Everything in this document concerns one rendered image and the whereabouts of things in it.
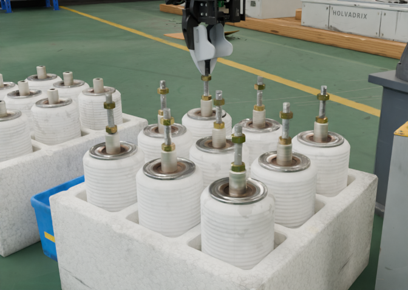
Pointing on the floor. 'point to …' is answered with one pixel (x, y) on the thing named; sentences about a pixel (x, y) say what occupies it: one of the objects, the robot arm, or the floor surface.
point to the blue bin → (48, 240)
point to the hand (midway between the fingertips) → (203, 67)
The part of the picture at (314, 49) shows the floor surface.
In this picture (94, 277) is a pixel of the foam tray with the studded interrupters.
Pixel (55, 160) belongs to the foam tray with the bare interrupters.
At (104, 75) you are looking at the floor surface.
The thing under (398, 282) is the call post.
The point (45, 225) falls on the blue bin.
